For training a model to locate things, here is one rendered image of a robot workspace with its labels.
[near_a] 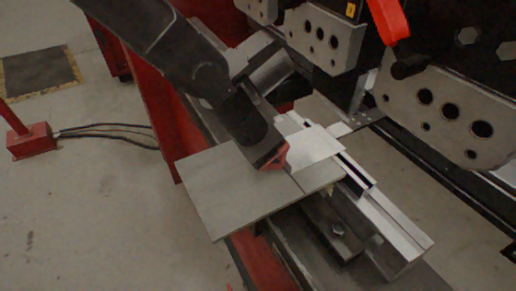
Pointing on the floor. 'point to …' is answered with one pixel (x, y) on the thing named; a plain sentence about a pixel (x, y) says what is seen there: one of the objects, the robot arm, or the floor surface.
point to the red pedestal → (26, 135)
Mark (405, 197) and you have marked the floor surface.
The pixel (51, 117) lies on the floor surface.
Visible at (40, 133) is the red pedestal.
